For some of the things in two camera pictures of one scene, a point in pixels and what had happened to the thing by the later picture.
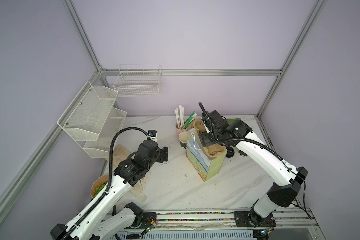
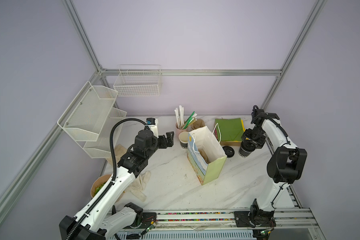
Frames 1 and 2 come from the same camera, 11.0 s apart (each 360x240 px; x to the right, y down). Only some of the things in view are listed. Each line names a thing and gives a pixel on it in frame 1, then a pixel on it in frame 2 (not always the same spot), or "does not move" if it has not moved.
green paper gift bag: [196, 152] does not move
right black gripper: [204, 142] to [258, 142]
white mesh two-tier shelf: [93, 120] does not move
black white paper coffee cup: [242, 154] does not move
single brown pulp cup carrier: [212, 151] to [204, 155]
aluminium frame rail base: [286, 224] does not move
